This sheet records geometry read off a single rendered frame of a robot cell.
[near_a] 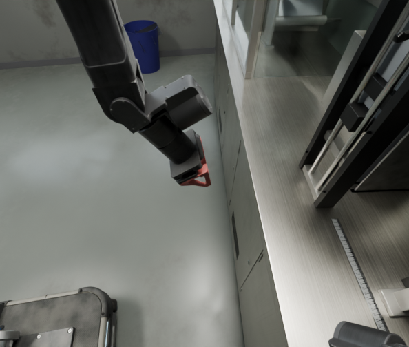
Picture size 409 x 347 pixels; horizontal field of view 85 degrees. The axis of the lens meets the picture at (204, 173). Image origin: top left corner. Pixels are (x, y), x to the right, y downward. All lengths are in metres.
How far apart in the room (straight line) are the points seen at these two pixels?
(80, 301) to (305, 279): 1.06
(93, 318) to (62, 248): 0.63
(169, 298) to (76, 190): 1.09
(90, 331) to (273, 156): 1.08
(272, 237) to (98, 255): 1.27
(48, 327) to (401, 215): 1.42
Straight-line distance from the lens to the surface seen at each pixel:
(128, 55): 0.32
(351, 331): 0.38
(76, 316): 1.35
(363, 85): 0.58
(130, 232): 1.66
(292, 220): 0.66
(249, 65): 1.13
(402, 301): 0.67
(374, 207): 0.79
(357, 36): 0.97
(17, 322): 1.48
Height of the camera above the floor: 1.45
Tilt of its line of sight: 52 degrees down
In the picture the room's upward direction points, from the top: straight up
